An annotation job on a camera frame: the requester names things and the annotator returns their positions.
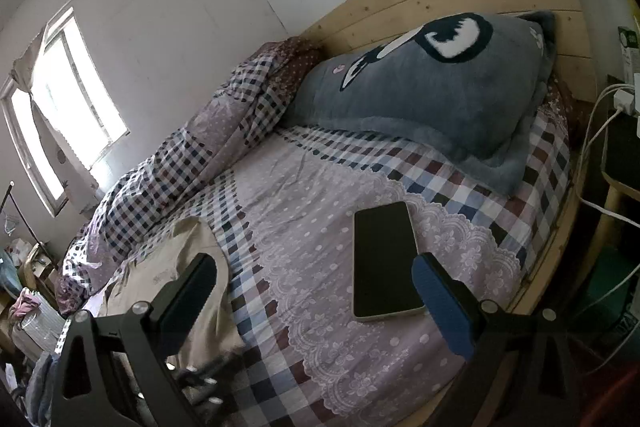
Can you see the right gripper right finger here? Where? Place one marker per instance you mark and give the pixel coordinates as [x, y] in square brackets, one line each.
[517, 368]

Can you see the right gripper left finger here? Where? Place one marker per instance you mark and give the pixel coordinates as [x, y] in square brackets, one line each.
[88, 390]

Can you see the beige long-sleeve garment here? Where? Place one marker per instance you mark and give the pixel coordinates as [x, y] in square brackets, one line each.
[185, 280]

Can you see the black clothes rack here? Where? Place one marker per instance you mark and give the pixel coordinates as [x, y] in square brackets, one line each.
[10, 196]

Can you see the white striped storage box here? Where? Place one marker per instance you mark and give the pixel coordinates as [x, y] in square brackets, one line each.
[41, 329]

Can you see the pink cloth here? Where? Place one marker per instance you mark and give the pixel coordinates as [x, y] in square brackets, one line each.
[25, 303]

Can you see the white patterned curtain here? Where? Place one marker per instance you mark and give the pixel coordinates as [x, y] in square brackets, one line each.
[78, 185]

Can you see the black smartphone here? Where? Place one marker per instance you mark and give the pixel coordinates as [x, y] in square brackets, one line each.
[383, 250]

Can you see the checkered bed sheet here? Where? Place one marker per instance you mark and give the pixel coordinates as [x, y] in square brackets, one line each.
[319, 229]

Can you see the checkered rolled duvet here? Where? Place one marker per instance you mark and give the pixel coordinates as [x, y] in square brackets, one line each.
[242, 112]

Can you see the white power adapter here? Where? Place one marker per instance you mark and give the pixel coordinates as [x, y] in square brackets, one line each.
[626, 100]

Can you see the blue-grey cartoon pillow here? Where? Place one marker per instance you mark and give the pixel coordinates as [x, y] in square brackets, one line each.
[468, 85]

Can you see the window with frame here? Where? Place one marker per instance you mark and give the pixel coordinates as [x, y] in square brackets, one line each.
[72, 95]

